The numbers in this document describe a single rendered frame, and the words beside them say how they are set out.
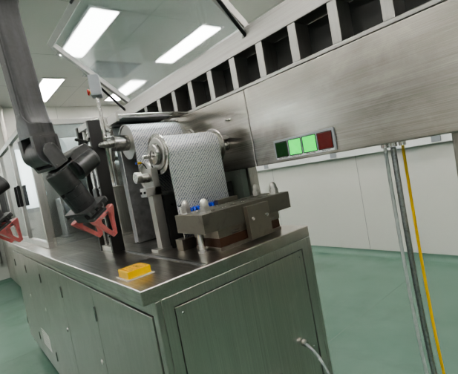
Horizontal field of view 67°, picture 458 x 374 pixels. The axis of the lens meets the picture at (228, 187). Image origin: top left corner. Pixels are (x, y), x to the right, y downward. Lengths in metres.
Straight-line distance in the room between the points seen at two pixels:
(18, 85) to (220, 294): 0.72
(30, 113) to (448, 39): 0.95
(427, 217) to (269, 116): 2.54
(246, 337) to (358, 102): 0.76
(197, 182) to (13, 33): 0.71
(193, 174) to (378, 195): 2.70
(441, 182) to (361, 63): 2.51
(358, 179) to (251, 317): 2.85
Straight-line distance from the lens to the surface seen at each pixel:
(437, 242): 3.63
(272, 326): 1.20
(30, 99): 0.87
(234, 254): 1.04
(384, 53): 1.05
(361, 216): 3.87
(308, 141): 1.16
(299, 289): 1.27
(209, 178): 1.30
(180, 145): 1.25
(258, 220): 1.15
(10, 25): 0.92
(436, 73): 0.99
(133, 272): 1.01
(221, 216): 1.08
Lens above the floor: 1.15
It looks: 3 degrees down
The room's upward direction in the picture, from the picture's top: 10 degrees counter-clockwise
